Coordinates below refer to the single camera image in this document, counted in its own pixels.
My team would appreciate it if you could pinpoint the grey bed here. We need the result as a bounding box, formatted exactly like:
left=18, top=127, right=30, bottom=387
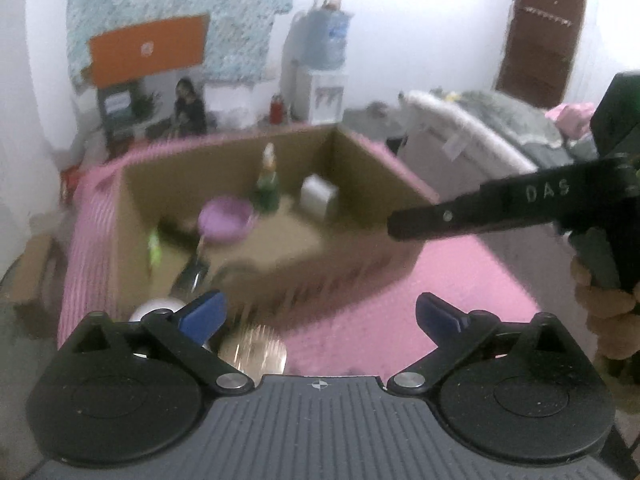
left=342, top=89, right=603, bottom=201

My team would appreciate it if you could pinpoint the small red object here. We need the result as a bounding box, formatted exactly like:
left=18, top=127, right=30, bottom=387
left=59, top=169, right=85, bottom=203

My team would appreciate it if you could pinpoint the pink cloth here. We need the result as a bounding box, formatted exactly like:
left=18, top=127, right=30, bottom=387
left=544, top=102, right=597, bottom=137

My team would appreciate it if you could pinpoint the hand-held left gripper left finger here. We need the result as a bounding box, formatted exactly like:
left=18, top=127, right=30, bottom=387
left=64, top=289, right=254, bottom=395

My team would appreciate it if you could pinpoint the brown wooden door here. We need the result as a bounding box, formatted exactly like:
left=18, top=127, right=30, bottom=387
left=494, top=0, right=590, bottom=110

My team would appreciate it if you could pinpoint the small green object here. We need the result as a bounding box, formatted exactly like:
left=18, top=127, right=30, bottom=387
left=146, top=230, right=162, bottom=273

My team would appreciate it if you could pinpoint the purple plastic bowl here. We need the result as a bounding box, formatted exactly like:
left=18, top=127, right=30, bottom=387
left=198, top=197, right=256, bottom=246

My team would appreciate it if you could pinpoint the gold round lid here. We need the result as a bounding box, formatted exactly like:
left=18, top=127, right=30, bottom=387
left=217, top=324, right=288, bottom=378

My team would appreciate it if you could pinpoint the person's right hand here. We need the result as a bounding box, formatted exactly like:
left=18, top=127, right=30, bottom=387
left=571, top=255, right=640, bottom=361

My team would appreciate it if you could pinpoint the orange wall poster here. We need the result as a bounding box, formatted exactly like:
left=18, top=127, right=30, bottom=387
left=75, top=14, right=211, bottom=158

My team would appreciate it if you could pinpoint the glass dropper bottle white cap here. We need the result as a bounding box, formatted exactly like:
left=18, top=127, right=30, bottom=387
left=252, top=142, right=282, bottom=213

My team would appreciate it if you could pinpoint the small brown cardboard box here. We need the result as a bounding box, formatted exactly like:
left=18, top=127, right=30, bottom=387
left=9, top=234, right=57, bottom=342

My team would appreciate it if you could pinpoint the grey blanket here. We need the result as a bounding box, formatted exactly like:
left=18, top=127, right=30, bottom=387
left=445, top=89, right=566, bottom=147

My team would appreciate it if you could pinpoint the white round object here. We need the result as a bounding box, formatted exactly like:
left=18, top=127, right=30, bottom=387
left=129, top=296, right=188, bottom=323

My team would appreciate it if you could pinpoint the white water dispenser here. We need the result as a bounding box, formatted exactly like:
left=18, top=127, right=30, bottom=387
left=291, top=62, right=349, bottom=125

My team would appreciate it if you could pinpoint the white fluffy blanket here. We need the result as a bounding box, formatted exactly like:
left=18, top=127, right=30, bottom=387
left=406, top=91, right=540, bottom=173

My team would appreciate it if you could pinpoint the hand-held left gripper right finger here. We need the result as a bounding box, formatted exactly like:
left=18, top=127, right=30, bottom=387
left=387, top=292, right=587, bottom=395

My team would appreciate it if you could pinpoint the large cardboard box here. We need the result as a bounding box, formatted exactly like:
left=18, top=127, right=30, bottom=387
left=112, top=125, right=441, bottom=313

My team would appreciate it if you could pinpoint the blue speckled wall hanging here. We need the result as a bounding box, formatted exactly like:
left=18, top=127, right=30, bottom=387
left=66, top=0, right=297, bottom=86

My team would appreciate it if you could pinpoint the small white box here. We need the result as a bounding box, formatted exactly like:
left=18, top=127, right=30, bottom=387
left=300, top=174, right=338, bottom=218

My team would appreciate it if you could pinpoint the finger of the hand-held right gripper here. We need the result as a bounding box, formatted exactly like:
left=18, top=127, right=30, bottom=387
left=387, top=194, right=483, bottom=242

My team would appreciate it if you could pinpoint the blue water jug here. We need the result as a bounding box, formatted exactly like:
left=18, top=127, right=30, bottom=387
left=299, top=6, right=353, bottom=72

